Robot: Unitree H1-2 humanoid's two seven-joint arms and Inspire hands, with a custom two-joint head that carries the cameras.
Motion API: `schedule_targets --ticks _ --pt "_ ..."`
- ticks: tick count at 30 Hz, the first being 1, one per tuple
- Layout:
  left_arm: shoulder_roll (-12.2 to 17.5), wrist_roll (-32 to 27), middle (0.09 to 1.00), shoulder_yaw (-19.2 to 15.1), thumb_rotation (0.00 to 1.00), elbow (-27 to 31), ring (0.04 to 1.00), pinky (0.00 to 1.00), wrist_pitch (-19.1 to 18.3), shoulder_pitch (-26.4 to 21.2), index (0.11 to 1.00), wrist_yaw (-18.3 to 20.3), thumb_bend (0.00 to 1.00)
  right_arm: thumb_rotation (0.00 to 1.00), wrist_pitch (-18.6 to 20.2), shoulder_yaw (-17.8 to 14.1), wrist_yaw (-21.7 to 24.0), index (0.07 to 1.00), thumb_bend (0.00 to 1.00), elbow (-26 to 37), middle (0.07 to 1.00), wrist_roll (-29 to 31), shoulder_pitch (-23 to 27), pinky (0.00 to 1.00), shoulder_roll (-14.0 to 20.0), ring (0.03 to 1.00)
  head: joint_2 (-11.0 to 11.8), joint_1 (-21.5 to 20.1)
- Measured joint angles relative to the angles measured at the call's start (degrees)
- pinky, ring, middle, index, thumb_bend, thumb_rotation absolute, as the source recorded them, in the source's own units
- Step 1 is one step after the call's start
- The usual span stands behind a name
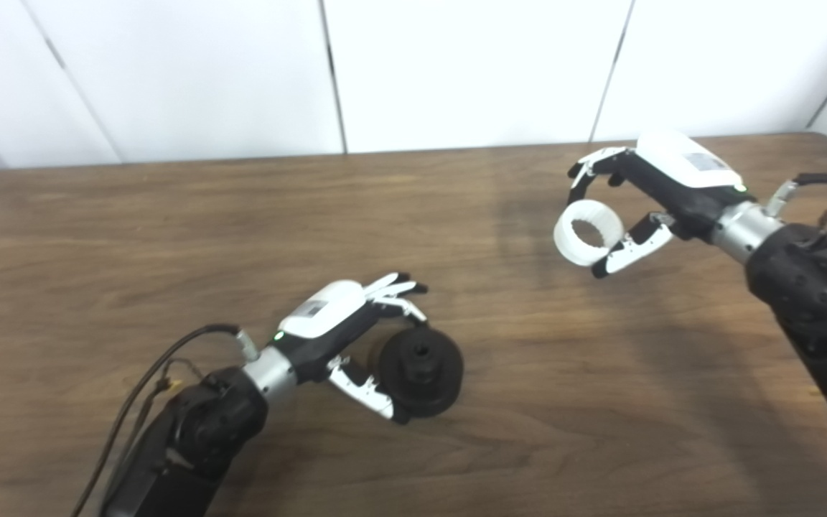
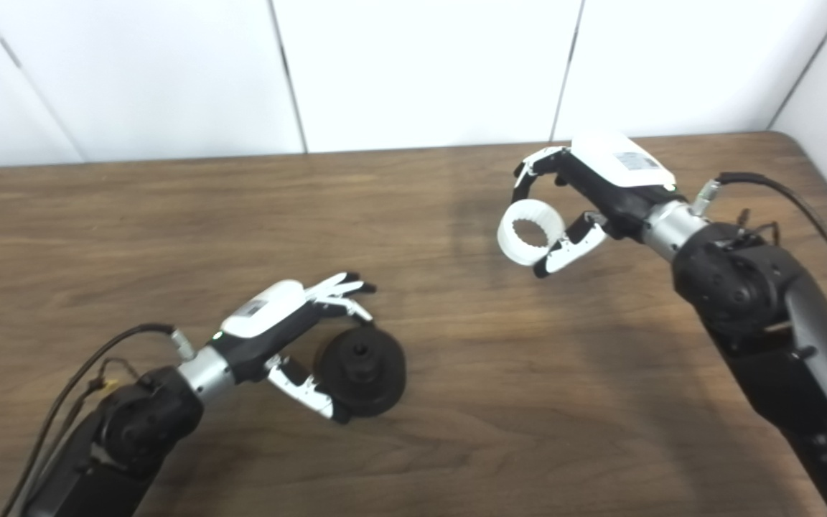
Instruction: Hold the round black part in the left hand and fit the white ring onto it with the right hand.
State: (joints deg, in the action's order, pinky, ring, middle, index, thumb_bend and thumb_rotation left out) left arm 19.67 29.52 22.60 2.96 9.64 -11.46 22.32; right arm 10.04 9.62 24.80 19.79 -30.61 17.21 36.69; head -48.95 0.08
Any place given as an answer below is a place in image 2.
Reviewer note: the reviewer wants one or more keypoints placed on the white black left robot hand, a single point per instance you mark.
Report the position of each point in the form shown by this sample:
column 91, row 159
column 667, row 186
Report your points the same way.
column 263, row 319

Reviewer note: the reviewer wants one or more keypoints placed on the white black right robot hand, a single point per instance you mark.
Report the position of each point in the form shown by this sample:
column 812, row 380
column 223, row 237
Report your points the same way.
column 622, row 179

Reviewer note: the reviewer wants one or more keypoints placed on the round black plastic part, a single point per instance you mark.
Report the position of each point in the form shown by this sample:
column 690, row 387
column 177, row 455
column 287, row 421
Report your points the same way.
column 377, row 388

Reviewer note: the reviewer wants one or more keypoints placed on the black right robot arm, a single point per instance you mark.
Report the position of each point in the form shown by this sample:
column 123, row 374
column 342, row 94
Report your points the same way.
column 744, row 287

